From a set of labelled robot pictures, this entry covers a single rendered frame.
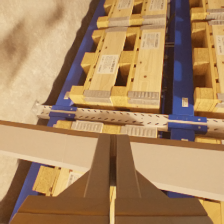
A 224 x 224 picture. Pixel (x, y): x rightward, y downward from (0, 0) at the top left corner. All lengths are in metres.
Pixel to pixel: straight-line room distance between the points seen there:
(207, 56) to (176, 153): 1.22
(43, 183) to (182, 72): 1.21
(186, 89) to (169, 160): 1.07
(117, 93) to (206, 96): 0.57
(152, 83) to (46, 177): 0.92
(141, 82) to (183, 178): 1.03
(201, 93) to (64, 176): 0.98
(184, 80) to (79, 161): 1.15
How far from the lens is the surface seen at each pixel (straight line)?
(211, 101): 1.16
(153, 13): 1.84
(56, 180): 1.08
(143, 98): 1.12
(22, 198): 1.28
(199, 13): 1.81
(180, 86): 1.26
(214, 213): 0.99
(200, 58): 1.37
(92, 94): 1.22
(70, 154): 0.23
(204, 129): 1.13
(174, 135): 1.08
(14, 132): 0.29
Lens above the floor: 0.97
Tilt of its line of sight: 16 degrees down
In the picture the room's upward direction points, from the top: 95 degrees clockwise
